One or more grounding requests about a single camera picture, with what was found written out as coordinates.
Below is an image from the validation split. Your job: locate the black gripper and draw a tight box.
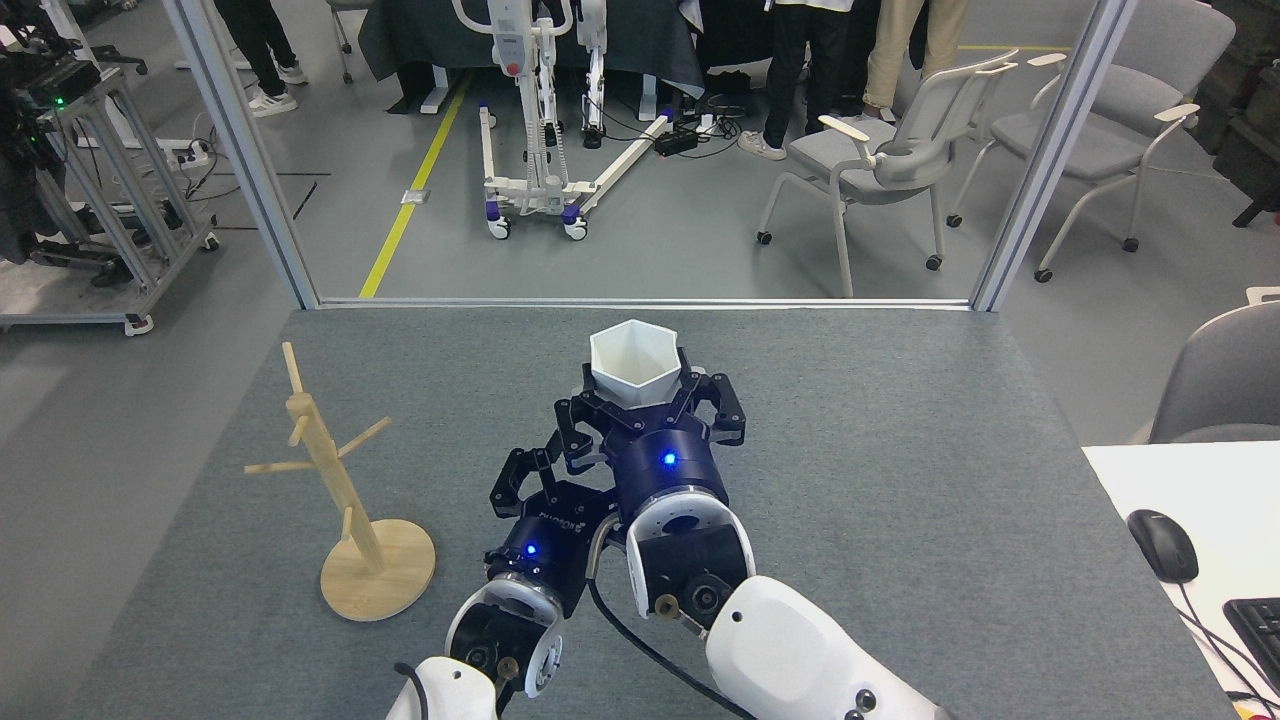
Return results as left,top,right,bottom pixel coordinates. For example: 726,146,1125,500
555,348,747,516
485,432,619,613

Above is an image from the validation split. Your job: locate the white hexagonal cup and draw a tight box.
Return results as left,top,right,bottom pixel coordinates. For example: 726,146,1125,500
589,319,684,409

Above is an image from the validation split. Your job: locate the wooden cup rack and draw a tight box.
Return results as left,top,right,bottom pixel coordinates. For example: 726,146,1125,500
244,342,437,623

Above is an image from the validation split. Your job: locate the white stand on wheels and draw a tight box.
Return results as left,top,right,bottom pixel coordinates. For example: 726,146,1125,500
450,0,681,242

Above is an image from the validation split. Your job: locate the grey chair with white armrests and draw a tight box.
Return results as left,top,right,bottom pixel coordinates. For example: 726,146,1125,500
756,48,1021,299

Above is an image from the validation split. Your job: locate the person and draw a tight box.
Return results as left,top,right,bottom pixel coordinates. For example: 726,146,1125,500
212,0,309,119
737,0,881,161
862,0,973,123

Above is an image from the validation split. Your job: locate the table with dark cloth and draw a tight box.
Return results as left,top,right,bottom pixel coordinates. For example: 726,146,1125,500
358,0,706,116

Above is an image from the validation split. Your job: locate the metal equipment cart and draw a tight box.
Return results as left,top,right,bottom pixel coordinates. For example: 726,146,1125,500
0,60,221,336

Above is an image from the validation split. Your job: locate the grey chair with padded backrest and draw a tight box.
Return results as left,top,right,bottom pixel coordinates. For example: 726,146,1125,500
945,0,1236,284

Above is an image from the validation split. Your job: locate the black computer mouse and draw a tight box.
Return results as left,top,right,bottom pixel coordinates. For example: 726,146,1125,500
1127,509,1200,585

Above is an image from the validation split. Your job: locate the grey shell chair back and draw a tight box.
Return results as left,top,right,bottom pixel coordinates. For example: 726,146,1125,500
1148,288,1280,444

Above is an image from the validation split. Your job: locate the black box with green light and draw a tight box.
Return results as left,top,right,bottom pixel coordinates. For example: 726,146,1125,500
25,60,101,109

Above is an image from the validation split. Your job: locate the black keyboard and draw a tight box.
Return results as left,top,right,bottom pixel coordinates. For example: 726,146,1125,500
1223,597,1280,693

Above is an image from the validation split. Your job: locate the silver frame rail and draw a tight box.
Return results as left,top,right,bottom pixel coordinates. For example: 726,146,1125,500
318,297,973,311

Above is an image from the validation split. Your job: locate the silver frame post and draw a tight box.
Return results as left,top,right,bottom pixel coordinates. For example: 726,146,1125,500
970,0,1139,313
160,0,321,311

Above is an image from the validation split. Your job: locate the black mouse cable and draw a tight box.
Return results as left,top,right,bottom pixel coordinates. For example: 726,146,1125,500
1175,580,1280,701

